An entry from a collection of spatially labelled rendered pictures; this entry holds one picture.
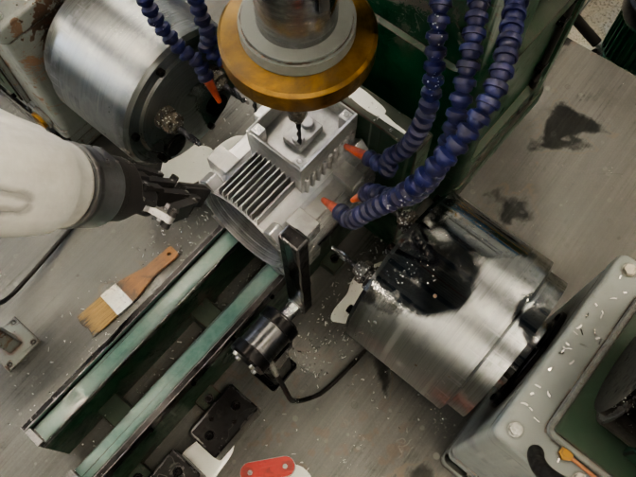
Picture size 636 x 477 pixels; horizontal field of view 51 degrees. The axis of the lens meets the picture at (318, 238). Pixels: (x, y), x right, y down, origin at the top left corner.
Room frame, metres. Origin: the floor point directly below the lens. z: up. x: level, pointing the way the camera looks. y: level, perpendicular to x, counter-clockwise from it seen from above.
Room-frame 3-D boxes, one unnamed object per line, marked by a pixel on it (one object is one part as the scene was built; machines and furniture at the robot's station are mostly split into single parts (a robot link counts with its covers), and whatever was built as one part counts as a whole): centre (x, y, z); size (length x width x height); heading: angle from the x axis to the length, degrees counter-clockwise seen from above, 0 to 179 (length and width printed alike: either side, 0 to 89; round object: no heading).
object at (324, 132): (0.50, 0.02, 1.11); 0.12 x 0.11 x 0.07; 138
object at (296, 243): (0.29, 0.03, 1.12); 0.04 x 0.03 x 0.26; 139
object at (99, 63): (0.71, 0.31, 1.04); 0.37 x 0.25 x 0.25; 49
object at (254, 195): (0.47, 0.04, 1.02); 0.20 x 0.19 x 0.19; 138
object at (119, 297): (0.38, 0.33, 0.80); 0.21 x 0.05 x 0.01; 133
